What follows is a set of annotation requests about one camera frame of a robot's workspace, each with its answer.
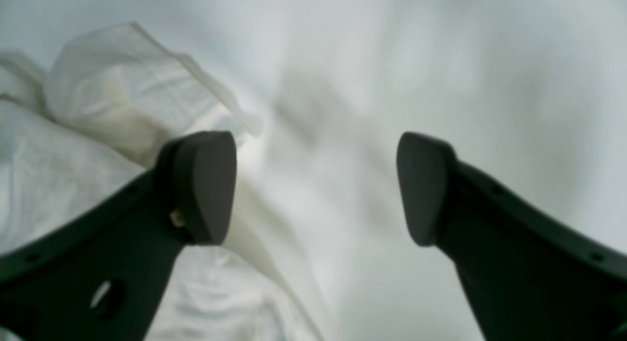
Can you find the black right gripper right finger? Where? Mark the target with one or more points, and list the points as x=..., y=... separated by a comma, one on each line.
x=526, y=276

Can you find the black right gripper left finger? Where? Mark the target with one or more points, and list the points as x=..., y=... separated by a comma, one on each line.
x=102, y=276

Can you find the white t-shirt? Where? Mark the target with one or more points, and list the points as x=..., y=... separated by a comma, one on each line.
x=72, y=137

